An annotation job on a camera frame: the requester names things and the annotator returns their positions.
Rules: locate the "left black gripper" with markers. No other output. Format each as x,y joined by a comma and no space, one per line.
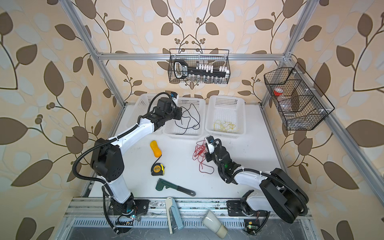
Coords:
178,110

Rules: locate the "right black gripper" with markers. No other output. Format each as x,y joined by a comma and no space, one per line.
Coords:
208,157

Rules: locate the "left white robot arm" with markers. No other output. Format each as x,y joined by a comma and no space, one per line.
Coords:
107,155

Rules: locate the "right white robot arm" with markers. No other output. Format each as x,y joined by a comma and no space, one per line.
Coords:
271,191

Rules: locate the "left white plastic basket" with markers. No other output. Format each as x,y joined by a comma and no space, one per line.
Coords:
141,107

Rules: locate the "white plastic basket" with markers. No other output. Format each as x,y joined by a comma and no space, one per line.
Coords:
141,107
191,126
226,116

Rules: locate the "middle white plastic basket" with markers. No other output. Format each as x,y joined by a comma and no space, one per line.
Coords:
191,126

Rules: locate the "yellow corn cob toy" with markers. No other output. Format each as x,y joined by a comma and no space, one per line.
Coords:
155,148

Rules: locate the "black socket set holder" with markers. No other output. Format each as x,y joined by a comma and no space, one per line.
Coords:
182,70

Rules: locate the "right white plastic basket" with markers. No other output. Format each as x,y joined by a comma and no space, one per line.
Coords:
226,116

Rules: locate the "yellow black tape measure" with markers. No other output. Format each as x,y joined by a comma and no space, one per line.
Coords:
157,169

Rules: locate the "green black pipe wrench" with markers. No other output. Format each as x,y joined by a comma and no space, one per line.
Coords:
161,184

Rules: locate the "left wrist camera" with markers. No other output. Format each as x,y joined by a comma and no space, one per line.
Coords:
174,95

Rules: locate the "back black wire basket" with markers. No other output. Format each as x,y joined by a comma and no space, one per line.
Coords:
216,57

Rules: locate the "black wire basket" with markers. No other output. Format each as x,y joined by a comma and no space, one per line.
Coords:
216,57
303,105

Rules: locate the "red item in wire basket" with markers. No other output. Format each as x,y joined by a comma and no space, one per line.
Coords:
278,91

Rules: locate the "right black wire basket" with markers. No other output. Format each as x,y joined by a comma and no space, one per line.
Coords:
303,105

